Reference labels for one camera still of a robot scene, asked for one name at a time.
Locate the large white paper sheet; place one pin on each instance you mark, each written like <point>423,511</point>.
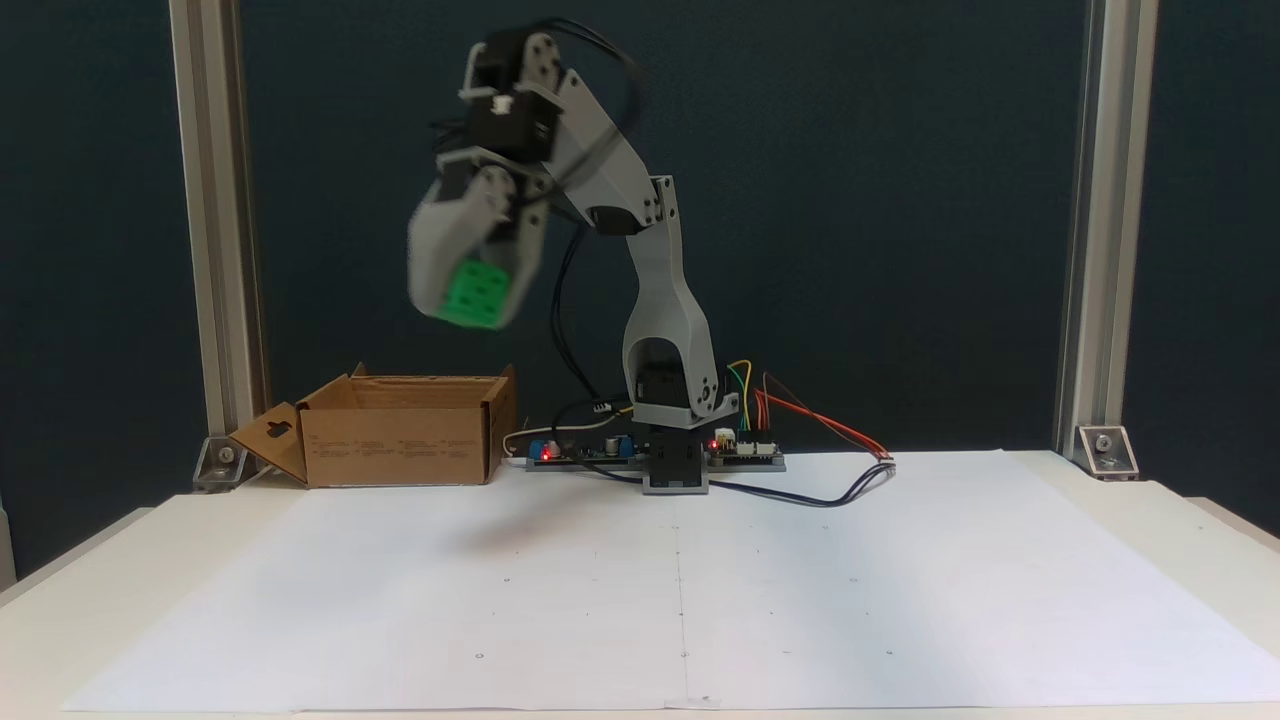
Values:
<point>500,600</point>

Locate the aluminium frame post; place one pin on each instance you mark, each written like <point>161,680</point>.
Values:
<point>215,200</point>
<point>1105,200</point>

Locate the blue circuit board red light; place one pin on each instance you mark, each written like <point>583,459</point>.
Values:
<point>590,455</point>

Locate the green dice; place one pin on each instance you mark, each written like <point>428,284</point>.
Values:
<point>478,292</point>

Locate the metal corner bracket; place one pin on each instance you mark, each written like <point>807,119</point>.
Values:
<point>1108,452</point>
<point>222,465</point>

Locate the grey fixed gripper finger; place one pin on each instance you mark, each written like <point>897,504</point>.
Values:
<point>530,250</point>

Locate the open cardboard box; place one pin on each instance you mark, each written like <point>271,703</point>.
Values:
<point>400,450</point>

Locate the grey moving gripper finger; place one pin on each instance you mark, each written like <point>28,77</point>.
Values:
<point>435,240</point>

